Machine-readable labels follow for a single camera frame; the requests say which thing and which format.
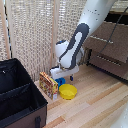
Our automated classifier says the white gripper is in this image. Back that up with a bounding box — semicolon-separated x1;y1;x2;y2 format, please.
49;64;81;85

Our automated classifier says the blue bowl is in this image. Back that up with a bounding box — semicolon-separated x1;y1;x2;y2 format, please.
54;77;67;89

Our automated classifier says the long silver drawer handle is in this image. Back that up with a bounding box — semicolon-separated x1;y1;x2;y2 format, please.
89;34;115;45

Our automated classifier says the brown drawer with long handle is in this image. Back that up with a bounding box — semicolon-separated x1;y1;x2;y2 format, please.
82;20;128;65

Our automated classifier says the yellow bowl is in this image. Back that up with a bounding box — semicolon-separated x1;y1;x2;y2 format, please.
58;83;79;101

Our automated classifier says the colourful snack box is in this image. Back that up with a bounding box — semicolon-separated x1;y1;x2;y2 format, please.
38;71;60;101

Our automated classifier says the black fabric storage box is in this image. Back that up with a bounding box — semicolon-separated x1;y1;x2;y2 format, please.
0;58;49;128

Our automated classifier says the bamboo screen with wooden posts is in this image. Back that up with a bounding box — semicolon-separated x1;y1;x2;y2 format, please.
0;0;128;83

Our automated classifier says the brown drawer with short handle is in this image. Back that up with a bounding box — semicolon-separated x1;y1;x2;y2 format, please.
88;49;128;81

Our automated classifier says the short silver drawer handle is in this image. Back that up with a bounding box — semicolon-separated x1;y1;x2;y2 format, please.
96;55;122;67

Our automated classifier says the black strap loop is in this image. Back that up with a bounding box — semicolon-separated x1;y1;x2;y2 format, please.
34;115;42;128

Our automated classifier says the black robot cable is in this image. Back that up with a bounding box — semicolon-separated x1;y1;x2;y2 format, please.
99;5;128;55

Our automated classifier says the dark drawer cabinet frame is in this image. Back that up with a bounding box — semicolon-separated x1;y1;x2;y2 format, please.
83;9;128;83

